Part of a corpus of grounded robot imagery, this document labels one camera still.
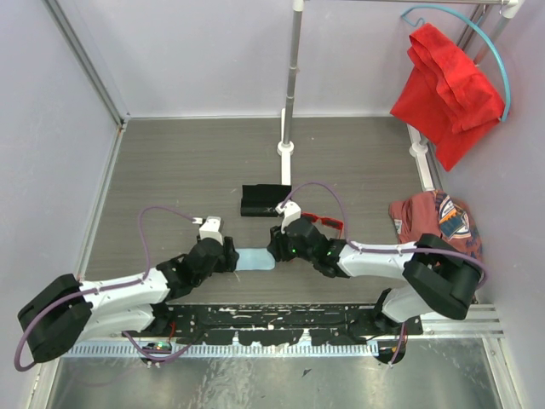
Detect red sunglasses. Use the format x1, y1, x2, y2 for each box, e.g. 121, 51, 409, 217
301, 212, 344, 239

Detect light blue cleaning cloth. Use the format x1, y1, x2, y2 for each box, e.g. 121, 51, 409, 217
235, 248, 276, 272

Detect black sunglasses case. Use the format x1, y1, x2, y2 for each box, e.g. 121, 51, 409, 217
240, 184, 292, 217

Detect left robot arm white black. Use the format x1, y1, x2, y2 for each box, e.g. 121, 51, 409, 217
17, 237, 239, 363

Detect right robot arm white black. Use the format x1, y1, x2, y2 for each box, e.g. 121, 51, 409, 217
267, 217, 484, 336

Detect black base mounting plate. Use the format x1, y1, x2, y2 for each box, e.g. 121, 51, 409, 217
129, 304, 397, 346

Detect faded red printed t-shirt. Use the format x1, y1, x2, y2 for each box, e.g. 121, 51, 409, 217
388, 190, 483, 261

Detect white rack foot right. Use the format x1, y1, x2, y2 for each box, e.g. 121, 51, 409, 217
407, 124, 435, 191

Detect red cloth on hanger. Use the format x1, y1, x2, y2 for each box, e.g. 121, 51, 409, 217
390, 23, 505, 171

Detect silver garment rack pole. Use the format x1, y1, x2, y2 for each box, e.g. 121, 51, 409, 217
284, 1, 524, 142

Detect teal clothes hanger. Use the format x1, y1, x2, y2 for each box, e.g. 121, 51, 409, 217
400, 4, 512, 122

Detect silver right rack pole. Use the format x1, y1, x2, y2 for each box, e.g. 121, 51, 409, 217
456, 3, 514, 66

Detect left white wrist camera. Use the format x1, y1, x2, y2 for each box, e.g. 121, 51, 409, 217
192, 216, 223, 245

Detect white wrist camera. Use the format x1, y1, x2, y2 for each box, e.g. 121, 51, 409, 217
192, 216, 223, 245
275, 200, 301, 233

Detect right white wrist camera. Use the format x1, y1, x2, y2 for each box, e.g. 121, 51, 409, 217
275, 200, 301, 233

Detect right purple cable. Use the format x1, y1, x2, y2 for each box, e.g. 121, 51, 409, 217
281, 181, 489, 366

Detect purple cable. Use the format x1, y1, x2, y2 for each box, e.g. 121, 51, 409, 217
281, 181, 489, 366
14, 206, 201, 372

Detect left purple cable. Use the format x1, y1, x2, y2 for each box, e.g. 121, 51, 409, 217
14, 206, 201, 372

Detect aluminium frame rail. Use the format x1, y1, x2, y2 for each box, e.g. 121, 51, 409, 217
43, 1, 128, 129

